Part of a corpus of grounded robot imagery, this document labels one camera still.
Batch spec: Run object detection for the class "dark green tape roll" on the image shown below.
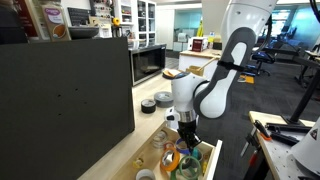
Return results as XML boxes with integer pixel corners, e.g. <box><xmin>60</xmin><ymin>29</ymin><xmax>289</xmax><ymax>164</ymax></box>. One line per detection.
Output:
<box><xmin>169</xmin><ymin>167</ymin><xmax>198</xmax><ymax>180</ymax></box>

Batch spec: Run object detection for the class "black pole stand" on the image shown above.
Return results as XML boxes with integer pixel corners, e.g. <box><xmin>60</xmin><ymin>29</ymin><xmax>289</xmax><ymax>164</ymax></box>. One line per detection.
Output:
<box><xmin>281</xmin><ymin>71</ymin><xmax>320</xmax><ymax>126</ymax></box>

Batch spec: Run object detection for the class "yellow floor sign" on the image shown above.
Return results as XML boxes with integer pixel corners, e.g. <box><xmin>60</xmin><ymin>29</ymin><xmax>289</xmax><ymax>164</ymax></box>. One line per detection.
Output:
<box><xmin>195</xmin><ymin>20</ymin><xmax>205</xmax><ymax>38</ymax></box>

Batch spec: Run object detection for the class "wooden basket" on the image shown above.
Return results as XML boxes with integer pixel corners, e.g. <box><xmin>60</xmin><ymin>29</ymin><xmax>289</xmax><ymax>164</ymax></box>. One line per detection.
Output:
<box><xmin>185</xmin><ymin>57</ymin><xmax>218</xmax><ymax>77</ymax></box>

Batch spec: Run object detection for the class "small yellow tape roll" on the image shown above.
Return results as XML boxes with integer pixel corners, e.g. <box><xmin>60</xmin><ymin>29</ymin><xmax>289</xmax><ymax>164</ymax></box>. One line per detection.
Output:
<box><xmin>132</xmin><ymin>157</ymin><xmax>145</xmax><ymax>169</ymax></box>

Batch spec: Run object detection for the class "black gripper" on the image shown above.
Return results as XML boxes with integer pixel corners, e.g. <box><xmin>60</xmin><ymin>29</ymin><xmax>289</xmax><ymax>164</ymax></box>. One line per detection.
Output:
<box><xmin>177</xmin><ymin>119</ymin><xmax>202</xmax><ymax>150</ymax></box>

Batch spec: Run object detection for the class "yellow floor mat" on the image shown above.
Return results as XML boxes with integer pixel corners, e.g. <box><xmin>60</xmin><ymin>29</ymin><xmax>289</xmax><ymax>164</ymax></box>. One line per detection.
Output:
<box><xmin>237</xmin><ymin>74</ymin><xmax>255</xmax><ymax>85</ymax></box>

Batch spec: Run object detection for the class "short black bar tool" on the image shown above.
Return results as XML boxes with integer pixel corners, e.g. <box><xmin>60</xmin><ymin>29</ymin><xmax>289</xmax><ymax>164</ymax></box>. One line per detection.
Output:
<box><xmin>269</xmin><ymin>131</ymin><xmax>300</xmax><ymax>147</ymax></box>

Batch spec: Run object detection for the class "clear tape roll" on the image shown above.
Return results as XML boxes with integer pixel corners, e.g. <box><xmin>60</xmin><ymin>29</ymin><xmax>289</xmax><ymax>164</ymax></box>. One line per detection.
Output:
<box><xmin>152</xmin><ymin>129</ymin><xmax>169</xmax><ymax>150</ymax></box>

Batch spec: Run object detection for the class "white shelf cabinet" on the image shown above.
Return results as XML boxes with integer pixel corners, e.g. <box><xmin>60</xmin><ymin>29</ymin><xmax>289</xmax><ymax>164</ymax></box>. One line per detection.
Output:
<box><xmin>113</xmin><ymin>0</ymin><xmax>157</xmax><ymax>49</ymax></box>

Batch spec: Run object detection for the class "orange tape roll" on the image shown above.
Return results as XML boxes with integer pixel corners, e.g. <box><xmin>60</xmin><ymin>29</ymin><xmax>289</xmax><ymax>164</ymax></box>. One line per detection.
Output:
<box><xmin>159</xmin><ymin>146</ymin><xmax>181</xmax><ymax>172</ymax></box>

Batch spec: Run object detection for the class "thin red tape roll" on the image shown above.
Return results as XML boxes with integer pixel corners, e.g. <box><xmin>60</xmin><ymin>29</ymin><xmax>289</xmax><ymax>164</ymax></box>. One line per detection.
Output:
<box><xmin>163</xmin><ymin>141</ymin><xmax>177</xmax><ymax>151</ymax></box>

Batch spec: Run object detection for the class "black foam panel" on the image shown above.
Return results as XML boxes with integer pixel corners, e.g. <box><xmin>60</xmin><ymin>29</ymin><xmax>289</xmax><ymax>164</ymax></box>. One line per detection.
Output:
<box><xmin>0</xmin><ymin>36</ymin><xmax>136</xmax><ymax>180</ymax></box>

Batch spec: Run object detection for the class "black bowl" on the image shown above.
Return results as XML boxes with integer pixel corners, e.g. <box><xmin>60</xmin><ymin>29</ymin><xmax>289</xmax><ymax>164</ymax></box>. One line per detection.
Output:
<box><xmin>67</xmin><ymin>25</ymin><xmax>100</xmax><ymax>40</ymax></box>

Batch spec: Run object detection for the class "black orange clamp tool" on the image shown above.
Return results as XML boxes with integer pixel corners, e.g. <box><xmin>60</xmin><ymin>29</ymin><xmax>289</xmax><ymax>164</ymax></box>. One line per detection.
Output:
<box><xmin>253</xmin><ymin>119</ymin><xmax>273</xmax><ymax>142</ymax></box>

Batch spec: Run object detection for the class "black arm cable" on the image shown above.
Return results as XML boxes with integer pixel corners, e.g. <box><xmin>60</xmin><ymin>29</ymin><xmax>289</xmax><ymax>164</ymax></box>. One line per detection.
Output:
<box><xmin>309</xmin><ymin>0</ymin><xmax>320</xmax><ymax>15</ymax></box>

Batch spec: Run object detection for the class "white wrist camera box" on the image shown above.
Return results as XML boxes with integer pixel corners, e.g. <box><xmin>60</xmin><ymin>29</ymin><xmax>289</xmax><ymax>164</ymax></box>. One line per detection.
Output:
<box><xmin>164</xmin><ymin>107</ymin><xmax>181</xmax><ymax>130</ymax></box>

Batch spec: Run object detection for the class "red white box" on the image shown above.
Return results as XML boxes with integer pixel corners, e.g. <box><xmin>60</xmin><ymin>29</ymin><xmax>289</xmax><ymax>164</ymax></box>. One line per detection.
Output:
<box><xmin>191</xmin><ymin>37</ymin><xmax>209</xmax><ymax>53</ymax></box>

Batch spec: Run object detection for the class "black office desk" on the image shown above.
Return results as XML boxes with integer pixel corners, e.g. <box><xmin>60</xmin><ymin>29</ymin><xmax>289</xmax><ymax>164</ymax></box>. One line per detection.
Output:
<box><xmin>253</xmin><ymin>41</ymin><xmax>301</xmax><ymax>76</ymax></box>

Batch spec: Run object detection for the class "blue office chair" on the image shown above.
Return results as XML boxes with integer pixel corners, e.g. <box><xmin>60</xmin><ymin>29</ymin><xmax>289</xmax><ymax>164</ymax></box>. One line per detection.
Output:
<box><xmin>250</xmin><ymin>49</ymin><xmax>277</xmax><ymax>77</ymax></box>

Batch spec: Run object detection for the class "small yellow drawer item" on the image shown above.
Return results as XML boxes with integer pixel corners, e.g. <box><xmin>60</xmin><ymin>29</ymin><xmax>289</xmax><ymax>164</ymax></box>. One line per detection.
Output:
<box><xmin>201</xmin><ymin>159</ymin><xmax>208</xmax><ymax>176</ymax></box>

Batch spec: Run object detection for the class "grey duct tape roll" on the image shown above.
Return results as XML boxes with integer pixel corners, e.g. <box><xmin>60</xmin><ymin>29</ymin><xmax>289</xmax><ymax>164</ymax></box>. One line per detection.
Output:
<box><xmin>153</xmin><ymin>90</ymin><xmax>175</xmax><ymax>109</ymax></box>

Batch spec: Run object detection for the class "white tape roll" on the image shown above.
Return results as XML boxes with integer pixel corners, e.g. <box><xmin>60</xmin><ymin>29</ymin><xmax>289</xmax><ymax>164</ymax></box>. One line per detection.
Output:
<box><xmin>135</xmin><ymin>168</ymin><xmax>157</xmax><ymax>180</ymax></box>

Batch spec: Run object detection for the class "wooden perforated workbench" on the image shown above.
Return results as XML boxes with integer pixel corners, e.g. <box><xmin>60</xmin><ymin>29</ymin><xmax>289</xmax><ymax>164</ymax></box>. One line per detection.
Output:
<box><xmin>248</xmin><ymin>110</ymin><xmax>320</xmax><ymax>180</ymax></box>

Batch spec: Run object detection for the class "dark plate with food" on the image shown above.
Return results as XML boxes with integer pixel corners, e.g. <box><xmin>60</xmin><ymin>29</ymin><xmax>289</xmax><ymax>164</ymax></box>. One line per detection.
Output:
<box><xmin>162</xmin><ymin>68</ymin><xmax>183</xmax><ymax>80</ymax></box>

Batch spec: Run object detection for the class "black red bench clamp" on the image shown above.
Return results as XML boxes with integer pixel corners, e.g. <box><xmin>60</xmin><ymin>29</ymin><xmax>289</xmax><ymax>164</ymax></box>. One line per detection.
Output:
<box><xmin>240</xmin><ymin>126</ymin><xmax>269</xmax><ymax>180</ymax></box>

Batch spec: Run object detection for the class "black microwave oven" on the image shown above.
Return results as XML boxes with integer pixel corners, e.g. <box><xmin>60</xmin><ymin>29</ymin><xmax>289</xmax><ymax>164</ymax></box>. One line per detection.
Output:
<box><xmin>129</xmin><ymin>44</ymin><xmax>167</xmax><ymax>87</ymax></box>

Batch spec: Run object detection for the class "long black bar tool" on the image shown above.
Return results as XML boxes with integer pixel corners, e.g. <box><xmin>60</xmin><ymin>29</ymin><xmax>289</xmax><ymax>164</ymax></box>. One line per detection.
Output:
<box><xmin>265</xmin><ymin>122</ymin><xmax>313</xmax><ymax>134</ymax></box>

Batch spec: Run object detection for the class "white cone cover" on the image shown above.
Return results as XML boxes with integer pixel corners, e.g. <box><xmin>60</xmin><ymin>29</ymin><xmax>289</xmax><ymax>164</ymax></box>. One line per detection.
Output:
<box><xmin>289</xmin><ymin>116</ymin><xmax>320</xmax><ymax>178</ymax></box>

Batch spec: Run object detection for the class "brown cereal box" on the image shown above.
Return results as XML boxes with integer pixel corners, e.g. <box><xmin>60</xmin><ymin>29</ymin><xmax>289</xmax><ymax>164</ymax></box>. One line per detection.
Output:
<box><xmin>41</xmin><ymin>2</ymin><xmax>72</xmax><ymax>42</ymax></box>

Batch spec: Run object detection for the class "teal tape roll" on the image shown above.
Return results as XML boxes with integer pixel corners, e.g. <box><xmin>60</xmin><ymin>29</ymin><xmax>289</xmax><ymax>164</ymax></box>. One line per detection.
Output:
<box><xmin>190</xmin><ymin>147</ymin><xmax>203</xmax><ymax>162</ymax></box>

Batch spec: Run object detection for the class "open wooden drawer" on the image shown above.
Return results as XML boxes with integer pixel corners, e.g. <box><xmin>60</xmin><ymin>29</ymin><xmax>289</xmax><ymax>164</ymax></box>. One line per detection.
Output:
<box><xmin>111</xmin><ymin>121</ymin><xmax>223</xmax><ymax>180</ymax></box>

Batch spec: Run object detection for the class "black tape roll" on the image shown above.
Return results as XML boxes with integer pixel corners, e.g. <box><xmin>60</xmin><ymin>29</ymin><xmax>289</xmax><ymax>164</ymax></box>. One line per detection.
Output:
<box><xmin>140</xmin><ymin>98</ymin><xmax>157</xmax><ymax>114</ymax></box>

